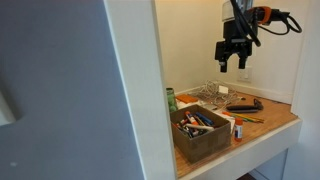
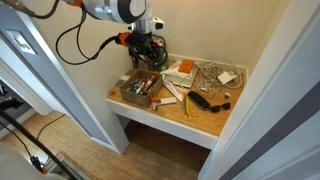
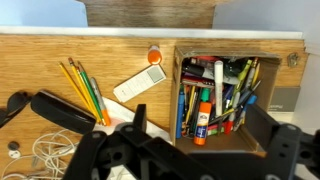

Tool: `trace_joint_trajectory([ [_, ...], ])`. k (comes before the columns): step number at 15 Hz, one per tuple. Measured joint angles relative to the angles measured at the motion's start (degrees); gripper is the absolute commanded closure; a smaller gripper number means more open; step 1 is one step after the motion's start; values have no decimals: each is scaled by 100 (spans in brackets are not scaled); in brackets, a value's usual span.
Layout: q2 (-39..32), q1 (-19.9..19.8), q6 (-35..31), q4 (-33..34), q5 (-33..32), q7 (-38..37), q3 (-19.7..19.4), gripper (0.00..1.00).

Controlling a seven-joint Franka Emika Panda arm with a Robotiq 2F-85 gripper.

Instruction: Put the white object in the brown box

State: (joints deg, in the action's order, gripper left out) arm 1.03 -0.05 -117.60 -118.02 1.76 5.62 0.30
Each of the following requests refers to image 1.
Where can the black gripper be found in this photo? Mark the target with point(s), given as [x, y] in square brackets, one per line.
[235, 41]

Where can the white oblong object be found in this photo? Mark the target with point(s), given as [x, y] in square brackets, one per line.
[200, 127]

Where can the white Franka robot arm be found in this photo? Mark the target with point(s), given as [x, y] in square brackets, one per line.
[238, 10]

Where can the brown cardboard box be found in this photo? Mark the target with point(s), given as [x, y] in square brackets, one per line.
[203, 143]

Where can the white power adapter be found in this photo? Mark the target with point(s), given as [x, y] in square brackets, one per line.
[223, 89]

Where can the black glasses case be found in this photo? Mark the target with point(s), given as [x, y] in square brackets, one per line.
[241, 108]

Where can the orange pencil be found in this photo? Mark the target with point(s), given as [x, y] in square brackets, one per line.
[228, 114]

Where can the yellow pencil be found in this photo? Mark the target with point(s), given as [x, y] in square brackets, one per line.
[248, 117]

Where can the green pencil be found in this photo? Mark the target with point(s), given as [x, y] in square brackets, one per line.
[246, 119]

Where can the orange notepad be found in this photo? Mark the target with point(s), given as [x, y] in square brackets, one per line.
[186, 98]

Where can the blue marker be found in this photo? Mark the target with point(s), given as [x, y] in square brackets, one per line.
[204, 118]

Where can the orange capped glue stick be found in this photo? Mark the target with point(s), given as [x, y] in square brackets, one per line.
[238, 130]

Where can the orange capped marker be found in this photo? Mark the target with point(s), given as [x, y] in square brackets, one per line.
[191, 118]

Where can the green glass jar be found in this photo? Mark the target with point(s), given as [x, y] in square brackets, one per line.
[171, 100]

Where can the red marker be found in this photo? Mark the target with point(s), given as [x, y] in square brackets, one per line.
[180, 127]

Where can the white wall socket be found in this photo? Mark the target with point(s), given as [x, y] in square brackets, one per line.
[245, 74]

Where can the black wrist camera orange mount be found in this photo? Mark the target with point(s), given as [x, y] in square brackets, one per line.
[268, 15]

